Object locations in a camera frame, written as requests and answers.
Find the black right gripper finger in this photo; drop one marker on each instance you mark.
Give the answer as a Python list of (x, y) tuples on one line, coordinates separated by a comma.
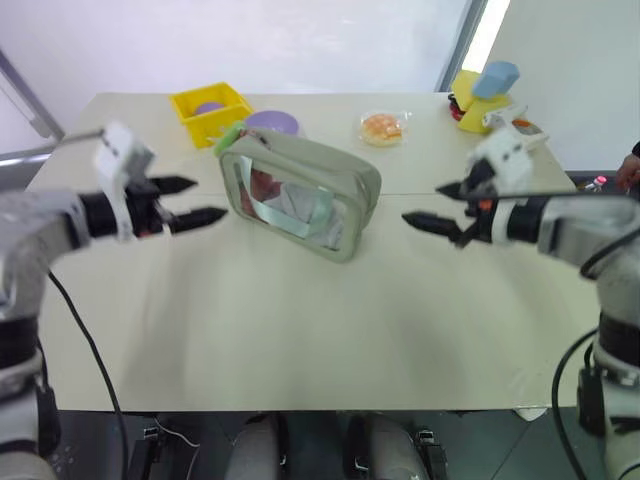
[(434, 223), (450, 190)]

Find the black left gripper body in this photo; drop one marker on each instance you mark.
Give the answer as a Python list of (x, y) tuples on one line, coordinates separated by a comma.
[(144, 210)]

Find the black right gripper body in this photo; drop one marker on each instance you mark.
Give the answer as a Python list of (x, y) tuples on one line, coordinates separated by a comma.
[(477, 202)]

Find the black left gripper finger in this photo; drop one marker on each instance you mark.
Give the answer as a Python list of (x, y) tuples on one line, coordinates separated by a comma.
[(200, 218), (175, 185)]

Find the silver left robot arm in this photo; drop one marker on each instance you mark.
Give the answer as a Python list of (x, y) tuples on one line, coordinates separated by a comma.
[(35, 220)]

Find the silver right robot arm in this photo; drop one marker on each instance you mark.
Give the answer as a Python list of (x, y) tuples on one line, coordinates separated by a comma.
[(592, 227)]

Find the beige clear zippered pouch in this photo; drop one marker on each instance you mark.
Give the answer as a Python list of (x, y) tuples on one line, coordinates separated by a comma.
[(300, 195)]

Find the green zipper pull tag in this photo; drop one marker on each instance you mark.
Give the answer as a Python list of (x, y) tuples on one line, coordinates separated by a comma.
[(227, 138)]

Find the yellow plastic bin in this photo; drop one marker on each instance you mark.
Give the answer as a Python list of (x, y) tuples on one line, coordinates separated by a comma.
[(210, 112)]

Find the red black small object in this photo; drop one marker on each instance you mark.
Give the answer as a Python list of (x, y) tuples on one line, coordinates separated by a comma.
[(454, 108)]

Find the purple disc in bin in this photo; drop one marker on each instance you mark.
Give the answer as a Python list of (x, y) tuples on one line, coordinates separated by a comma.
[(209, 107)]

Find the white box with print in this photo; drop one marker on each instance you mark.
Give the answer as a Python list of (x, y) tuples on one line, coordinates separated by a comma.
[(516, 125)]

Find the wrapped bread bun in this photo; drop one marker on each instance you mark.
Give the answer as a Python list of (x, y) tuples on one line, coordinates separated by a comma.
[(382, 128)]

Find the purple round plate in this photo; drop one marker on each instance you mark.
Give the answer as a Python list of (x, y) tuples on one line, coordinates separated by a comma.
[(274, 123)]

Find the red capped bottle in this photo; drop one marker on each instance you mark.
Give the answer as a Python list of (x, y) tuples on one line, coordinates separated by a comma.
[(593, 184)]

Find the blue foam block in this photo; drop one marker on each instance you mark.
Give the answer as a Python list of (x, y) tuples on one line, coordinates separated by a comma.
[(494, 80)]

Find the person's hand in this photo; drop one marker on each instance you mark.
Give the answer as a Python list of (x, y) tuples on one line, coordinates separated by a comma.
[(629, 167)]

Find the silver robot right leg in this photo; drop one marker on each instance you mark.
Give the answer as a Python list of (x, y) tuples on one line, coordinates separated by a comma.
[(392, 447)]

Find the silver robot leg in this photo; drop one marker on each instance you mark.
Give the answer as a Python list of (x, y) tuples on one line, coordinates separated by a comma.
[(255, 447), (392, 447)]

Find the silver robot left leg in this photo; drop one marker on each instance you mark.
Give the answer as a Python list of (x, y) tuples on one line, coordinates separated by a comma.
[(255, 447)]

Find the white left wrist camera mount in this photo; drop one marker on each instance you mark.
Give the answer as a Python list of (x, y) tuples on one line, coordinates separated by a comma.
[(121, 165)]

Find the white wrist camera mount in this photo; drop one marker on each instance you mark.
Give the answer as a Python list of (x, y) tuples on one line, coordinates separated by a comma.
[(505, 156), (121, 165)]

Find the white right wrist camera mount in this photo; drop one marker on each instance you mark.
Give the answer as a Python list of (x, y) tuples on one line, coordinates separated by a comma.
[(505, 156)]

